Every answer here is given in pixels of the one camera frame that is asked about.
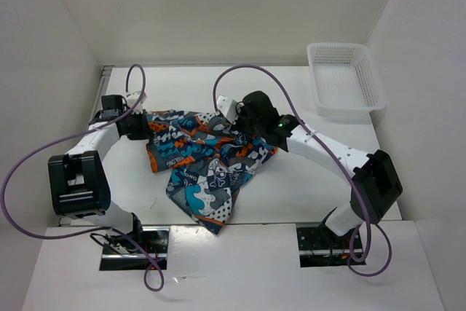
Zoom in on patterned blue orange shorts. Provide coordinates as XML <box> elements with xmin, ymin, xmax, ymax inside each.
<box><xmin>146</xmin><ymin>109</ymin><xmax>277</xmax><ymax>235</ymax></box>

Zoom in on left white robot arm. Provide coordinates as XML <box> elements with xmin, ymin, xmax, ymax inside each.
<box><xmin>48</xmin><ymin>92</ymin><xmax>149</xmax><ymax>253</ymax></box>

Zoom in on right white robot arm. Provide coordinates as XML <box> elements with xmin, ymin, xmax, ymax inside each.
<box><xmin>216</xmin><ymin>91</ymin><xmax>403</xmax><ymax>248</ymax></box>

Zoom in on white plastic basket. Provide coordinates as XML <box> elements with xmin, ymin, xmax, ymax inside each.
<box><xmin>307</xmin><ymin>42</ymin><xmax>387</xmax><ymax>119</ymax></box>

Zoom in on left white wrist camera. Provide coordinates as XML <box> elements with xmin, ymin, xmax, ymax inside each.
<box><xmin>126</xmin><ymin>91</ymin><xmax>146</xmax><ymax>114</ymax></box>

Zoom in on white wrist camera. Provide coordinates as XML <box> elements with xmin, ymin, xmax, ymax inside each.
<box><xmin>126</xmin><ymin>91</ymin><xmax>146</xmax><ymax>114</ymax></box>
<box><xmin>216</xmin><ymin>95</ymin><xmax>238</xmax><ymax>125</ymax></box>

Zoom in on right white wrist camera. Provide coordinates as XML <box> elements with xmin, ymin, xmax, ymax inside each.
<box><xmin>216</xmin><ymin>95</ymin><xmax>238</xmax><ymax>125</ymax></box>

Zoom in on aluminium table edge rail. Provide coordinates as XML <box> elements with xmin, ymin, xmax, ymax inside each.
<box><xmin>58</xmin><ymin>65</ymin><xmax>115</xmax><ymax>228</ymax></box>

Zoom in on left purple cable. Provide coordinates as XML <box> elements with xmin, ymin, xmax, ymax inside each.
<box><xmin>0</xmin><ymin>64</ymin><xmax>165</xmax><ymax>292</ymax></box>

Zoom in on purple cable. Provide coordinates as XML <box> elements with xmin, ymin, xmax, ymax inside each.
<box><xmin>0</xmin><ymin>64</ymin><xmax>165</xmax><ymax>292</ymax></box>
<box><xmin>213</xmin><ymin>65</ymin><xmax>393</xmax><ymax>276</ymax></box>

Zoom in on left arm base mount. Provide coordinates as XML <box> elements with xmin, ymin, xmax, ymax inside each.
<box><xmin>91</xmin><ymin>227</ymin><xmax>170</xmax><ymax>272</ymax></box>

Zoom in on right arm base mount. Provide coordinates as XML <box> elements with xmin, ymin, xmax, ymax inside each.
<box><xmin>296</xmin><ymin>223</ymin><xmax>353</xmax><ymax>268</ymax></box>

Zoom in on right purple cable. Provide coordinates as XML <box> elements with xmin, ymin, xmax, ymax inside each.
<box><xmin>213</xmin><ymin>65</ymin><xmax>393</xmax><ymax>276</ymax></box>

